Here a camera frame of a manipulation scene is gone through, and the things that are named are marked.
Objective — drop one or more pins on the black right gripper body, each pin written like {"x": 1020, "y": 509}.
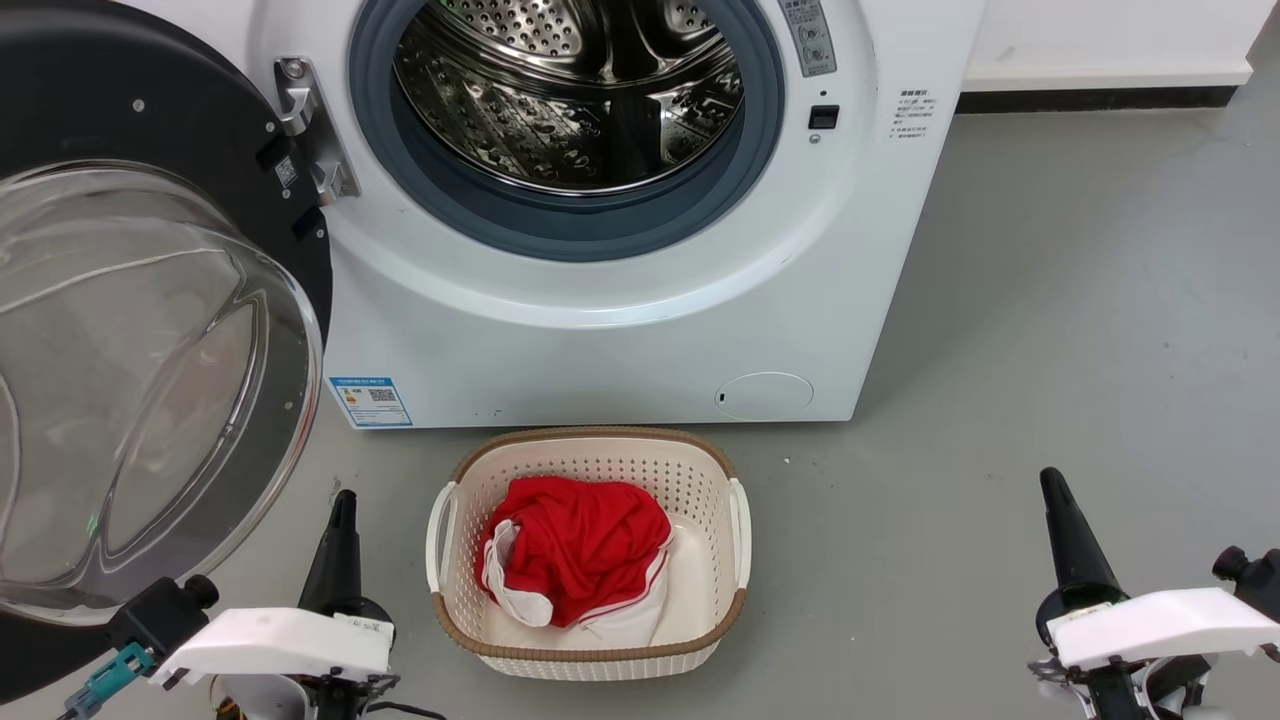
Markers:
{"x": 1120, "y": 695}

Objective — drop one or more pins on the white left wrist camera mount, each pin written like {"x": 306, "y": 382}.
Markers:
{"x": 280, "y": 640}

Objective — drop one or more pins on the blue energy label sticker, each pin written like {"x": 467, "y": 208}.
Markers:
{"x": 370, "y": 402}

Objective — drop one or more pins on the white front-load washing machine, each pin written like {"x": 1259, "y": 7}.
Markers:
{"x": 600, "y": 350}

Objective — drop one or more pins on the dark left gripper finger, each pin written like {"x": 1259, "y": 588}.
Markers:
{"x": 325, "y": 580}
{"x": 350, "y": 570}

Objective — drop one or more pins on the black door latch socket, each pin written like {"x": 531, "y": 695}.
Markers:
{"x": 823, "y": 117}

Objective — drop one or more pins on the cream perforated laundry basket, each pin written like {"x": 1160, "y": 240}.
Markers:
{"x": 590, "y": 455}

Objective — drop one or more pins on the black round glass washer door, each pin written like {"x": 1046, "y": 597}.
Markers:
{"x": 100, "y": 100}

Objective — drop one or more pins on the printed warning text label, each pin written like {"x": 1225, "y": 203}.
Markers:
{"x": 914, "y": 113}

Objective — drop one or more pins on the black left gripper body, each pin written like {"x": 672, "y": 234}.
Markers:
{"x": 300, "y": 700}

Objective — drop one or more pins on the metal door hinge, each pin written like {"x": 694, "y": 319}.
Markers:
{"x": 320, "y": 150}

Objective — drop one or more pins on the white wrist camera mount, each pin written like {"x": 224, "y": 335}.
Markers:
{"x": 1160, "y": 620}
{"x": 280, "y": 640}

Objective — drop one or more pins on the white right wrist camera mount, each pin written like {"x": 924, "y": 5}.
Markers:
{"x": 1160, "y": 620}

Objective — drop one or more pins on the perforated steel washer drum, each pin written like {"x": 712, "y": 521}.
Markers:
{"x": 560, "y": 130}

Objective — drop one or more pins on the grey instruction sticker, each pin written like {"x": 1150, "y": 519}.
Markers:
{"x": 808, "y": 35}

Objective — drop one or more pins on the round white filter cover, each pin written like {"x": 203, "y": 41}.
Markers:
{"x": 765, "y": 397}

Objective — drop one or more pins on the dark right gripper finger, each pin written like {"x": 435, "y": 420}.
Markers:
{"x": 1068, "y": 560}
{"x": 1095, "y": 565}

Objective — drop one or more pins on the red and white garment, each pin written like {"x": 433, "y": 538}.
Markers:
{"x": 580, "y": 550}

